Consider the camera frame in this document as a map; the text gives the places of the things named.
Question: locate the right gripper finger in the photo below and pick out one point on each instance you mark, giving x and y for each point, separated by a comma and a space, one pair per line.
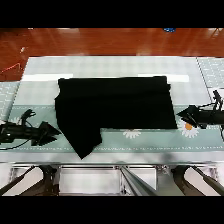
189, 111
197, 122

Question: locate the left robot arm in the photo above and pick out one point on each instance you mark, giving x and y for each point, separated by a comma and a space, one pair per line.
10, 131

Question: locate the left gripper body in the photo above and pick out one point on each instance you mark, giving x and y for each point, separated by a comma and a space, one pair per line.
32, 133

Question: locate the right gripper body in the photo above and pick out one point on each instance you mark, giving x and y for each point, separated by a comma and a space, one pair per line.
207, 116

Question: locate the black T-shirt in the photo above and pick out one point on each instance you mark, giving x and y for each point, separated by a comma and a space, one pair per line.
116, 103

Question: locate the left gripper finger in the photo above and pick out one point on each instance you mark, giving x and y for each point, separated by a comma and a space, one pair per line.
45, 140
49, 129

